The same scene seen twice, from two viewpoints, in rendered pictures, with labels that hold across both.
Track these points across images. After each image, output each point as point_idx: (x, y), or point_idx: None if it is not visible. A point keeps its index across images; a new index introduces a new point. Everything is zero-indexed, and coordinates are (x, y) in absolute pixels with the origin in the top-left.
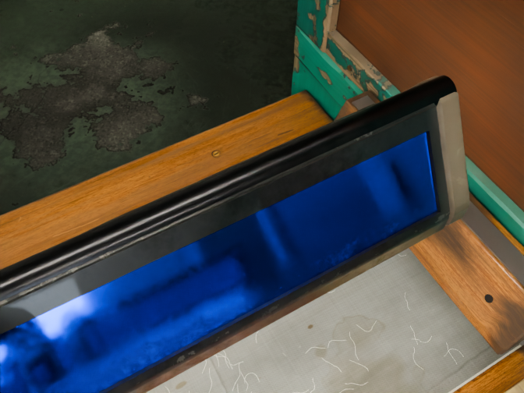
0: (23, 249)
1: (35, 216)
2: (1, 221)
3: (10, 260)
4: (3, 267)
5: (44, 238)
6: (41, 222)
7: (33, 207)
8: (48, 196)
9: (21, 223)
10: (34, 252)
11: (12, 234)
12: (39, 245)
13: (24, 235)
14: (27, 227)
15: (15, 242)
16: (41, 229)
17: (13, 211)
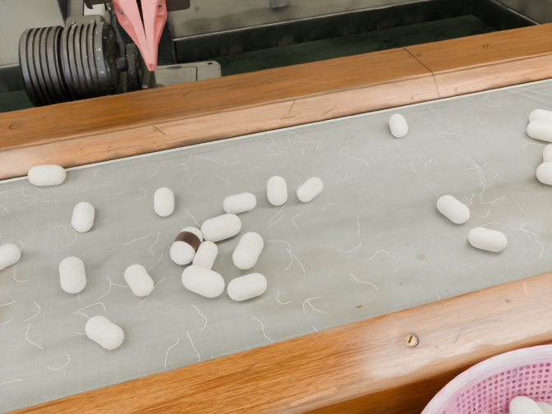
0: (536, 43)
1: (535, 31)
2: (508, 32)
3: (529, 47)
4: (526, 49)
5: (551, 40)
6: (543, 34)
7: (530, 28)
8: (540, 25)
9: (526, 34)
10: (548, 45)
11: (522, 37)
12: (549, 43)
13: (532, 39)
14: (532, 35)
15: (527, 40)
16: (545, 37)
17: (514, 29)
